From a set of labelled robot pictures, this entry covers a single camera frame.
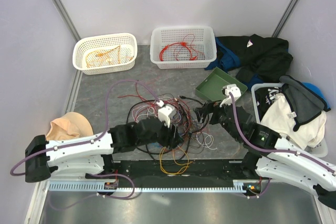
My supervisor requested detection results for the yellow ethernet cable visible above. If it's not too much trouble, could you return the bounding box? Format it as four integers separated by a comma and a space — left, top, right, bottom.
96, 45, 135, 65

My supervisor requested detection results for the dark red thin wire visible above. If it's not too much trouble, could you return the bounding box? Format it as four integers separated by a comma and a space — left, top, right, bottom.
117, 79, 158, 104

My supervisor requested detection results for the black and blue jacket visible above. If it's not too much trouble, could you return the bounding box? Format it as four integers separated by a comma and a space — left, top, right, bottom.
205, 34, 293, 89

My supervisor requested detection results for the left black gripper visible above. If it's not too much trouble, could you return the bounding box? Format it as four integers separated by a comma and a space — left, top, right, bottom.
138, 115, 184, 150

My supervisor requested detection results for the yellow thin wire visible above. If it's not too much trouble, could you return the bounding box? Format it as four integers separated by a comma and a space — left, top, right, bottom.
159, 146, 191, 176
84, 48, 132, 68

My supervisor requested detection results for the blue cloth item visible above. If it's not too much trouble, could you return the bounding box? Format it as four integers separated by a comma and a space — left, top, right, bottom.
302, 82, 330, 109

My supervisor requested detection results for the beige bucket hat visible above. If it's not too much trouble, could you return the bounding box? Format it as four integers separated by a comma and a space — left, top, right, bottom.
46, 112, 93, 141

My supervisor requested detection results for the white laundry bin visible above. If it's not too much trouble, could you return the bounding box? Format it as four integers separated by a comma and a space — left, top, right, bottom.
251, 83, 329, 157

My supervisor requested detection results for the green plastic tray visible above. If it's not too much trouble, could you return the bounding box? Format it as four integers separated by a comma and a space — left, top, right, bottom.
195, 67, 247, 101

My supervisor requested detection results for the grey black-trimmed garment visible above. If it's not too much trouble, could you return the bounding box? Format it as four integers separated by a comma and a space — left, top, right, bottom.
279, 75, 331, 132

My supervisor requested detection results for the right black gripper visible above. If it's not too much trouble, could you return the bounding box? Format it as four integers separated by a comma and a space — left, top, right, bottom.
193, 97, 242, 142

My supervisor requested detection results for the white thin cable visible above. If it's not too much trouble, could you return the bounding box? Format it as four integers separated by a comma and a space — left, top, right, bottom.
131, 103, 218, 151

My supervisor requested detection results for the red ethernet cable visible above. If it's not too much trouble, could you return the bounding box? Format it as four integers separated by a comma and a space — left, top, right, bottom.
159, 41, 190, 62
181, 42, 198, 61

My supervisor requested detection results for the white cloth garment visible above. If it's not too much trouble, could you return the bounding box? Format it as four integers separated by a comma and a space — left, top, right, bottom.
260, 94, 327, 149

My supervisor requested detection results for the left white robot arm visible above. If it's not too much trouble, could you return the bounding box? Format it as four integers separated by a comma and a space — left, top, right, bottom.
25, 117, 182, 183

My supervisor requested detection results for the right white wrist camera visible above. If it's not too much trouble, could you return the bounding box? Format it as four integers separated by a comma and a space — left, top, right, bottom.
219, 84, 242, 108

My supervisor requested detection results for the black thick cable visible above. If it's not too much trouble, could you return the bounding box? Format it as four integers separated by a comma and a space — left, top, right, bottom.
125, 95, 211, 166

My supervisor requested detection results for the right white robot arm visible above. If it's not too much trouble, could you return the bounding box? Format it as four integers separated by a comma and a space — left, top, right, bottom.
194, 102, 335, 209

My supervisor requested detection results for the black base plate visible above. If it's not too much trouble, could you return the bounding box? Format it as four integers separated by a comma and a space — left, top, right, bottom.
85, 159, 259, 186

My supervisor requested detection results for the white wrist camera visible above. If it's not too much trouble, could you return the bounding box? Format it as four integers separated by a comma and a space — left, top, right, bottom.
156, 100, 176, 128
219, 84, 242, 108

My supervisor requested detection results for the grey slotted cable duct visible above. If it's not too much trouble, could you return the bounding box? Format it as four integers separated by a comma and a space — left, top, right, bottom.
48, 181, 248, 193

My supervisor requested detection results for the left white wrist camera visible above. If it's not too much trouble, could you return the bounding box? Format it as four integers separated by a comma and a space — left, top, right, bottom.
156, 100, 176, 128

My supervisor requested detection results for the white perforated basket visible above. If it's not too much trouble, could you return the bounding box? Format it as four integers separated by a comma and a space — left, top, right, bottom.
150, 25, 217, 69
72, 33, 138, 75

